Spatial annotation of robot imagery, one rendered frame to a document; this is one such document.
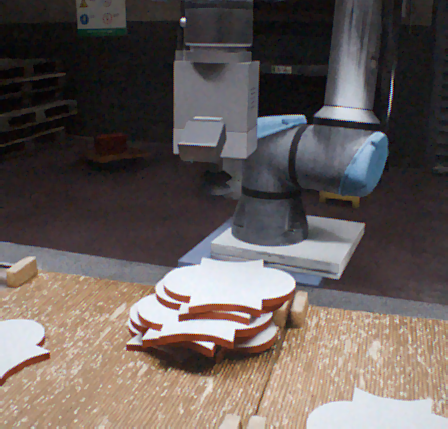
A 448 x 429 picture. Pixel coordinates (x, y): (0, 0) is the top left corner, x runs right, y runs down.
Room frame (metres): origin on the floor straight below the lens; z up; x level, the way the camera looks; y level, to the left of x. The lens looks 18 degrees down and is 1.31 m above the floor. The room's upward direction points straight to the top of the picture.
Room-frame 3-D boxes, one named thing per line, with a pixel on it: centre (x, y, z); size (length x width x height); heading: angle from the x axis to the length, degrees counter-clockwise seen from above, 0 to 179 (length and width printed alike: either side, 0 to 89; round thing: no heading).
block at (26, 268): (0.78, 0.30, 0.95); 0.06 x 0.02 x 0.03; 164
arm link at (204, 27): (0.67, 0.01, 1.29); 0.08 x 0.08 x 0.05
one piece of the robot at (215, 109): (0.65, 0.02, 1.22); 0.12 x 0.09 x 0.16; 166
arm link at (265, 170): (1.08, -0.10, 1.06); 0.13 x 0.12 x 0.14; 58
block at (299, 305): (0.67, -0.10, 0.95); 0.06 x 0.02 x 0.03; 164
